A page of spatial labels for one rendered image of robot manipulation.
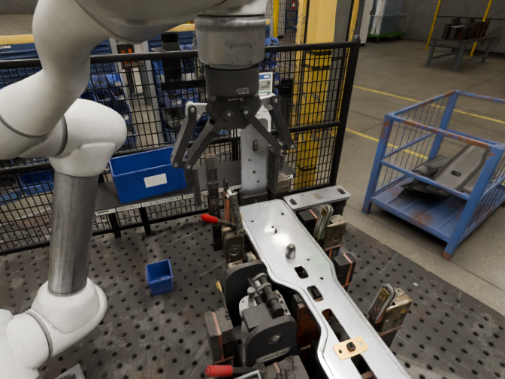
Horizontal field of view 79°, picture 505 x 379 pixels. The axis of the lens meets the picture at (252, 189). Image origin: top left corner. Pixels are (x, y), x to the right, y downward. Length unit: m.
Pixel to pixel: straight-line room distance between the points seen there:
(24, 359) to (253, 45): 0.94
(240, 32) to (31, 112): 0.40
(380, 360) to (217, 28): 0.79
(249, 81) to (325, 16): 1.20
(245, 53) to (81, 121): 0.49
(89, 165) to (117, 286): 0.74
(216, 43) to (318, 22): 1.21
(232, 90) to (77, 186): 0.57
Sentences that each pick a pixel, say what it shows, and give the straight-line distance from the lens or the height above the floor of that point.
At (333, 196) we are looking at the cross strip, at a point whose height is 1.00.
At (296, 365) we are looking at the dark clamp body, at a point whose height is 1.08.
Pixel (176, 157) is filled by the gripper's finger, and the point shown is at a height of 1.54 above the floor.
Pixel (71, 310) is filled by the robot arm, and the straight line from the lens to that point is 1.07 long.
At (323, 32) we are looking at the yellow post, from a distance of 1.61.
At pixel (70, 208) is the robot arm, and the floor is 1.28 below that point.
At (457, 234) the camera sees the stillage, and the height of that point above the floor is 0.25.
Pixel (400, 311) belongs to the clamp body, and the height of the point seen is 1.01.
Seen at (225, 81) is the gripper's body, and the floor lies 1.65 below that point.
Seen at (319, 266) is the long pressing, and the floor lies 1.00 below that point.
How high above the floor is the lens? 1.75
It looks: 33 degrees down
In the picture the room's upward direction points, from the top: straight up
